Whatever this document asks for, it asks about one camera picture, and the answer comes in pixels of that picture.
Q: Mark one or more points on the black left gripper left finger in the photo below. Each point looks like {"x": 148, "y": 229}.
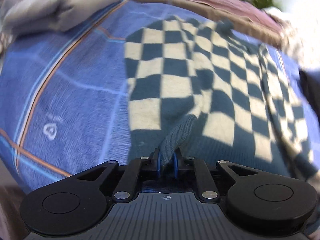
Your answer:
{"x": 77, "y": 203}

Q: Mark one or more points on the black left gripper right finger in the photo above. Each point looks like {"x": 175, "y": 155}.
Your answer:
{"x": 251, "y": 199}

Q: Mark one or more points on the blue cream checkered sweater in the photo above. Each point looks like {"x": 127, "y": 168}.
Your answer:
{"x": 195, "y": 87}

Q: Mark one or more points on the blue patterned bed sheet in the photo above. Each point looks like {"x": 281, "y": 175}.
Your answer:
{"x": 64, "y": 96}

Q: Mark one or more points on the brown bed with mauve cover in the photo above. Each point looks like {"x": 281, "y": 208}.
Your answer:
{"x": 246, "y": 18}

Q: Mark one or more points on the white folded garment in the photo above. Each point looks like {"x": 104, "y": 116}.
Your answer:
{"x": 20, "y": 17}

